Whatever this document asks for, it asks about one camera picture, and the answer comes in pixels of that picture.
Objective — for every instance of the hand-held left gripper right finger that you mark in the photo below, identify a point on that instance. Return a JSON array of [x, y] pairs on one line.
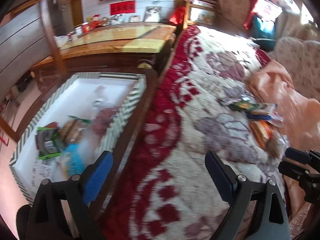
[[220, 177]]

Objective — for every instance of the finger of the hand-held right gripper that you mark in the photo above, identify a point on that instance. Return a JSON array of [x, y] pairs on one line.
[[297, 155], [291, 170]]

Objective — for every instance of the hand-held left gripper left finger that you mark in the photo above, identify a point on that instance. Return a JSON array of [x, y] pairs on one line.
[[100, 175]]

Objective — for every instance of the orange cracker packet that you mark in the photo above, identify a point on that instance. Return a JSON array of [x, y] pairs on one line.
[[262, 132]]

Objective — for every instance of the green white striped box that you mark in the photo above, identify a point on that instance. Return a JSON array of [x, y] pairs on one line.
[[62, 97]]

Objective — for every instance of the brown snack packet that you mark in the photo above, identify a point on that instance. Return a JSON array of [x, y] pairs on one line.
[[275, 145]]

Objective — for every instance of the light blue snack packet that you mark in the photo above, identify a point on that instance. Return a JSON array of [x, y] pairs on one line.
[[73, 158]]

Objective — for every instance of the white red snack packet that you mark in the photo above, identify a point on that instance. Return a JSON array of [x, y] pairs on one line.
[[277, 121]]

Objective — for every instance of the brown bread packet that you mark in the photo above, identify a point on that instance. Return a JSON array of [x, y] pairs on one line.
[[73, 127]]

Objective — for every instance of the dark red snack packet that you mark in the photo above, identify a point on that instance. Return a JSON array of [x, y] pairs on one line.
[[103, 118]]

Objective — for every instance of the red white floral fleece blanket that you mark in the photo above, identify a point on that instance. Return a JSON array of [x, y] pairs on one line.
[[187, 130]]

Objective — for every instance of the white printed packet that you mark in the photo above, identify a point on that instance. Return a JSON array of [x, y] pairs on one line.
[[41, 172]]

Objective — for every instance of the bright green edged snack packet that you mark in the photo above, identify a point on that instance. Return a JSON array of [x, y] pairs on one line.
[[47, 142]]

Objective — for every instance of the peach quilt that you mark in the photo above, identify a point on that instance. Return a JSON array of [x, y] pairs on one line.
[[282, 87]]

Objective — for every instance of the clear plastic packet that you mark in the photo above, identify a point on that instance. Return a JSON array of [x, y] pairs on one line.
[[98, 100]]

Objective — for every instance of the floral sofa cushion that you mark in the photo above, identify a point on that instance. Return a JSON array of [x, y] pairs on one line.
[[300, 60]]

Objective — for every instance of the teal pillow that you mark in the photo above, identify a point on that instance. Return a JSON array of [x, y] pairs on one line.
[[262, 27]]

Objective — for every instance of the glass topped wooden table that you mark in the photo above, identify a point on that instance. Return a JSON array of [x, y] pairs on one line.
[[112, 40]]

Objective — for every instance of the wooden chair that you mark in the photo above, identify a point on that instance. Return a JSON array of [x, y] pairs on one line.
[[53, 42]]

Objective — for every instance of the red cloth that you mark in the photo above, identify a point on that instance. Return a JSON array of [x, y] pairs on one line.
[[251, 17]]

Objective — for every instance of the small red box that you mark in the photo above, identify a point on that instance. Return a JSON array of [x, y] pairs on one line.
[[85, 27]]

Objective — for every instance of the brown plush bear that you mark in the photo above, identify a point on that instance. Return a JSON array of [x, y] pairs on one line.
[[104, 21]]

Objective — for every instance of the red hat plush doll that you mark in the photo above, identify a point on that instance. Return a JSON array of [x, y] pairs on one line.
[[95, 21]]

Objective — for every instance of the floral upholstered headboard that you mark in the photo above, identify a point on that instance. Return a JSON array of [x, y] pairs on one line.
[[232, 2]]

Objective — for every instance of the red bag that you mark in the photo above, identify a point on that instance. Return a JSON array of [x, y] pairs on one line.
[[178, 16]]

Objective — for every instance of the grey refrigerator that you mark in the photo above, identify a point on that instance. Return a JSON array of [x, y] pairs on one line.
[[57, 12]]

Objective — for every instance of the wooden rack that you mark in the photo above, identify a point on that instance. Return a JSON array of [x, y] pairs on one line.
[[197, 7]]

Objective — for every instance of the wide couple photo frame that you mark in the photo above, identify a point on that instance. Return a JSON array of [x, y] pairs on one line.
[[118, 18]]

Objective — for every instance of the small photo frame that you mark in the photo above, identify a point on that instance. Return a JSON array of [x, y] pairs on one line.
[[133, 18]]

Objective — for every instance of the red wall banner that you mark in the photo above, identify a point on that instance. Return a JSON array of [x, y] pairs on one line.
[[122, 8]]

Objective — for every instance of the large wedding photo frame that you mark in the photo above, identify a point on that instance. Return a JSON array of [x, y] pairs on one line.
[[152, 13]]

